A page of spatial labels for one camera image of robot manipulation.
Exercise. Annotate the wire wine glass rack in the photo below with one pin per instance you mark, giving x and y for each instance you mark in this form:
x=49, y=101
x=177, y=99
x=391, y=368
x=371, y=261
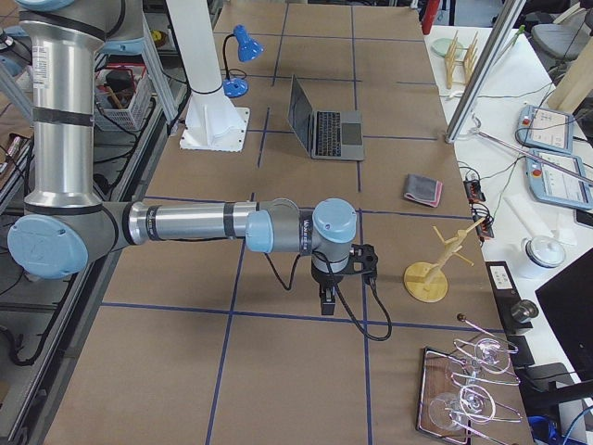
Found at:
x=434, y=381

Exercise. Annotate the grey folded cloth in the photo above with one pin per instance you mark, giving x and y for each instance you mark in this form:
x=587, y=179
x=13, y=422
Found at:
x=423, y=190

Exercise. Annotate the white plastic basket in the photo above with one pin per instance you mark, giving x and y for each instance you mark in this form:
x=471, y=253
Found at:
x=122, y=95

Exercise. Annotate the silver grey laptop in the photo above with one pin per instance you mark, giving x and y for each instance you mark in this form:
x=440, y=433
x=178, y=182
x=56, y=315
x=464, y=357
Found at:
x=325, y=134

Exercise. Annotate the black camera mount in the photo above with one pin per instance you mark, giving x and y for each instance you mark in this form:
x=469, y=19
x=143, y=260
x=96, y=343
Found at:
x=362, y=260

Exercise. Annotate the teach pendant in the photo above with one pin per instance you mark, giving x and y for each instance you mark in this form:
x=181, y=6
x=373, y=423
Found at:
x=552, y=186
x=545, y=128

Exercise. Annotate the pale green plate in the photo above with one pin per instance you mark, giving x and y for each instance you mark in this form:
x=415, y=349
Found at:
x=441, y=46

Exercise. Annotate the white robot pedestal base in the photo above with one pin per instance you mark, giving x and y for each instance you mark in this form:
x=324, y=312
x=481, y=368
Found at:
x=212, y=121

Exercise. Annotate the clear wine glass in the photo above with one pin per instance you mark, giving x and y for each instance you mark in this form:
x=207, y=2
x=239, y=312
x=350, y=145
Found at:
x=480, y=362
x=454, y=411

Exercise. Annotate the lower clear wine glass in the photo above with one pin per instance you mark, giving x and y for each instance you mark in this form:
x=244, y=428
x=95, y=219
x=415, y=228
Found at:
x=454, y=411

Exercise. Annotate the wooden dish rack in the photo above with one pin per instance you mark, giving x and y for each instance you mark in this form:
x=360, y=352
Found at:
x=464, y=57

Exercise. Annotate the orange electronics board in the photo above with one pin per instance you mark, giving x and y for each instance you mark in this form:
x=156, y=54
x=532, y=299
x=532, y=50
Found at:
x=479, y=210

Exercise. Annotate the white enamel pot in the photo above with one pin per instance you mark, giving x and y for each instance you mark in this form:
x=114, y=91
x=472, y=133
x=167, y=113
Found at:
x=539, y=254

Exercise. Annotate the aluminium frame post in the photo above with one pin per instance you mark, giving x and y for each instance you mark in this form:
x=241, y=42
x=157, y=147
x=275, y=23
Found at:
x=495, y=41

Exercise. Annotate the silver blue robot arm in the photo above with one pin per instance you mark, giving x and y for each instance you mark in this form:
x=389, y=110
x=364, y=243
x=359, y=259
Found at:
x=66, y=225

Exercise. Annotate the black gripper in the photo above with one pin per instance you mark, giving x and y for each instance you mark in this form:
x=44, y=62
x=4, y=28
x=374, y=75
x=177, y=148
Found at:
x=325, y=279

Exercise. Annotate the upper teach pendant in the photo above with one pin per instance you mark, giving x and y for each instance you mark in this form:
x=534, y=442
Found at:
x=545, y=128

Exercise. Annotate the blue desk lamp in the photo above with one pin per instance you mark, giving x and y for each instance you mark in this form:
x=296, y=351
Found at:
x=248, y=48

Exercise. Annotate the upper clear wine glass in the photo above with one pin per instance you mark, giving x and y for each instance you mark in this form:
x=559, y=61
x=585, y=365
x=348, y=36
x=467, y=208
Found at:
x=480, y=362

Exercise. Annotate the lower teach pendant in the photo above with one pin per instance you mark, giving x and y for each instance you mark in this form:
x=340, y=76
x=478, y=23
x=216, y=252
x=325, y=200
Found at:
x=552, y=186

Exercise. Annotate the wooden mug tree stand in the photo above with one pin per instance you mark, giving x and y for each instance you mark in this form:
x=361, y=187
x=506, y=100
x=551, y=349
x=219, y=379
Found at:
x=425, y=281

